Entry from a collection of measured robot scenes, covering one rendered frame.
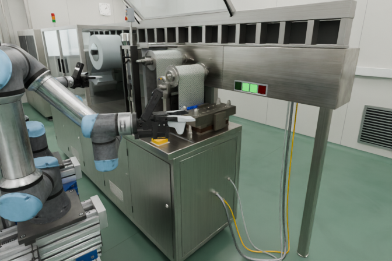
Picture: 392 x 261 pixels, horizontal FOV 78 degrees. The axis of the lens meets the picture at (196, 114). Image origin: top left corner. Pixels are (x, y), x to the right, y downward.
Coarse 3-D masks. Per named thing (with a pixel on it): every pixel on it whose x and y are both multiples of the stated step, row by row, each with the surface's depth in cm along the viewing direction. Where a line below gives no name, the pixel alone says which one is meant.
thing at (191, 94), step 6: (180, 84) 158; (186, 84) 162; (192, 84) 166; (198, 84) 170; (180, 90) 159; (186, 90) 163; (192, 90) 167; (198, 90) 171; (180, 96) 160; (186, 96) 164; (192, 96) 168; (198, 96) 172; (180, 102) 161; (186, 102) 165; (192, 102) 169; (198, 102) 173; (180, 108) 163
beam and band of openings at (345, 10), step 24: (120, 24) 259; (144, 24) 227; (168, 24) 203; (192, 24) 182; (216, 24) 166; (240, 24) 154; (264, 24) 145; (288, 24) 135; (312, 24) 123; (336, 24) 121
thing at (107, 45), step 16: (48, 32) 266; (64, 32) 230; (96, 32) 214; (112, 32) 224; (128, 32) 234; (48, 48) 279; (64, 48) 239; (96, 48) 217; (112, 48) 227; (48, 64) 293; (64, 64) 249; (96, 64) 220; (112, 64) 230; (112, 80) 233; (80, 96) 233; (96, 96) 226; (112, 96) 237
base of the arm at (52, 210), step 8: (64, 192) 99; (48, 200) 91; (56, 200) 93; (64, 200) 97; (48, 208) 91; (56, 208) 93; (64, 208) 96; (40, 216) 91; (48, 216) 91; (56, 216) 93
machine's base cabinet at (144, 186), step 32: (64, 128) 283; (128, 160) 173; (160, 160) 141; (192, 160) 144; (224, 160) 167; (128, 192) 185; (160, 192) 149; (192, 192) 150; (224, 192) 175; (160, 224) 158; (192, 224) 157; (224, 224) 185
